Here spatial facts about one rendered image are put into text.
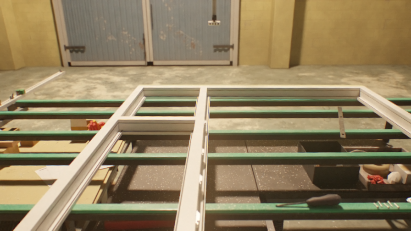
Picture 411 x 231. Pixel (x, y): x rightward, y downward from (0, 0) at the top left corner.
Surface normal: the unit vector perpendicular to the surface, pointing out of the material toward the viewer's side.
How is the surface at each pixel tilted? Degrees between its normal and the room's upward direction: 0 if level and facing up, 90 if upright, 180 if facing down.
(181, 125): 90
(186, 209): 0
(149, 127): 90
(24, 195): 0
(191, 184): 0
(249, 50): 90
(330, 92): 90
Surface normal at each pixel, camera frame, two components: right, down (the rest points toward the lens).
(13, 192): 0.00, -0.93
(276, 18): 0.00, 0.37
